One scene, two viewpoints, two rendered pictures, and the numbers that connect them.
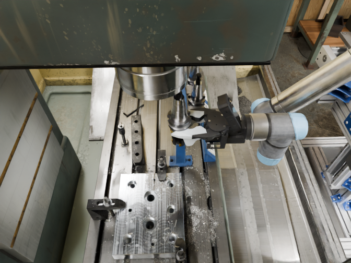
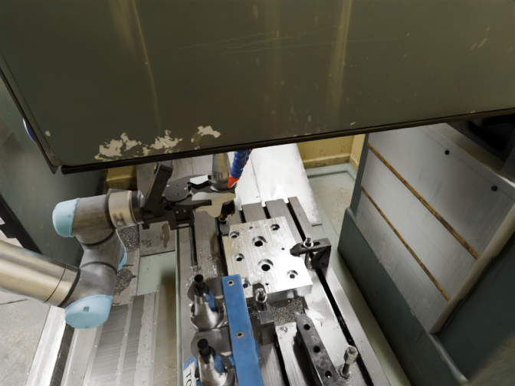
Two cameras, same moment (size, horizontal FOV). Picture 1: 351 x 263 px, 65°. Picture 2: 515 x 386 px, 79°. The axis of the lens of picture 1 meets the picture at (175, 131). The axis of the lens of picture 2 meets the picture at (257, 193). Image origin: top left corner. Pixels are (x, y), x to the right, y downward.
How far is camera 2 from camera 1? 104 cm
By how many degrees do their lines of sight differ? 90
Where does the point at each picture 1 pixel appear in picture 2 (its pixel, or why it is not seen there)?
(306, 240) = (80, 341)
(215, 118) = (176, 192)
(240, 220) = (159, 330)
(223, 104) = not seen: hidden behind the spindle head
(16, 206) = (378, 194)
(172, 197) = (239, 268)
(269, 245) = (130, 315)
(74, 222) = (369, 318)
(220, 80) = not seen: outside the picture
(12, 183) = (390, 188)
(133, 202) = (282, 256)
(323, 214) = (45, 344)
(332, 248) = not seen: hidden behind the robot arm
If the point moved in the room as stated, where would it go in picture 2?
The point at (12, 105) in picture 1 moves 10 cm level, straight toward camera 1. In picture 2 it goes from (447, 186) to (401, 170)
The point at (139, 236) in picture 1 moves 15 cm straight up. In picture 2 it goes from (264, 230) to (264, 196)
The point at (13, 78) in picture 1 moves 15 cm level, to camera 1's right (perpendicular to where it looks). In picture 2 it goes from (478, 188) to (407, 198)
